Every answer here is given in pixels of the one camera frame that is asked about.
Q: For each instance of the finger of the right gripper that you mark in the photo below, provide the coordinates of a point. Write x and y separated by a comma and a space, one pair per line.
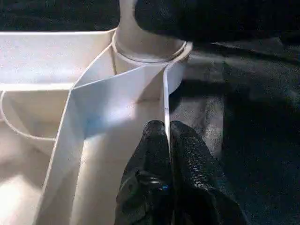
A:
211, 18

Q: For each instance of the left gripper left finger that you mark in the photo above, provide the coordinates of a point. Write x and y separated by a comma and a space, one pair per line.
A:
147, 182

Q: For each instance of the white plastic table leg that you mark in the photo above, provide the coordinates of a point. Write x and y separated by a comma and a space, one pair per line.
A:
131, 37

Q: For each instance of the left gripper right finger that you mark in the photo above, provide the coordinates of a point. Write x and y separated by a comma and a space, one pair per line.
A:
201, 187

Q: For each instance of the white plastic table top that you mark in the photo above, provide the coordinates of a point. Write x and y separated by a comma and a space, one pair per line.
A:
47, 58

